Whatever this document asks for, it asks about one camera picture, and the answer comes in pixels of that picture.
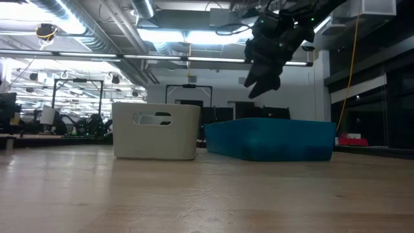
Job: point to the white sheet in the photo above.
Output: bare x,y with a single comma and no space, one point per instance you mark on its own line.
48,115

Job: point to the black background robot arm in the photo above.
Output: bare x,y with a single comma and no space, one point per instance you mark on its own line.
61,124
95,124

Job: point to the grey ceiling box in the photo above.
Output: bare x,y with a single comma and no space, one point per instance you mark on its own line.
223,17

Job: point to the red box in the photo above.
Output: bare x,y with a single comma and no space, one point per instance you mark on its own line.
352,142

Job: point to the blue plastic bin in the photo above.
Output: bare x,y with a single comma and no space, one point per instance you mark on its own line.
268,139

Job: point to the dark cabinets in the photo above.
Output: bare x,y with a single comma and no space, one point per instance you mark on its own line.
246,111

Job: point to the white ceiling unit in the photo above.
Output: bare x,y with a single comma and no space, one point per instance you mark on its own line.
378,8

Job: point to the silver spiral air duct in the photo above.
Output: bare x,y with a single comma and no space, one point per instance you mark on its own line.
81,35

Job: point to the grey plastic bin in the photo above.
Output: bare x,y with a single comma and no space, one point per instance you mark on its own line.
155,142

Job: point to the long LED light bar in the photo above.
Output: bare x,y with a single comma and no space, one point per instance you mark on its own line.
213,59

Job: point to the black monitor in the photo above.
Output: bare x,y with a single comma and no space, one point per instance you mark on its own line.
8,106

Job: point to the small black gantry frame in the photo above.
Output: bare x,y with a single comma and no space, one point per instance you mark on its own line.
189,86

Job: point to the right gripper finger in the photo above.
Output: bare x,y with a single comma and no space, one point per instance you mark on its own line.
252,79
265,86

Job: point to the small white box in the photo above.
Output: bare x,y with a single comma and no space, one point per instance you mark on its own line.
353,136

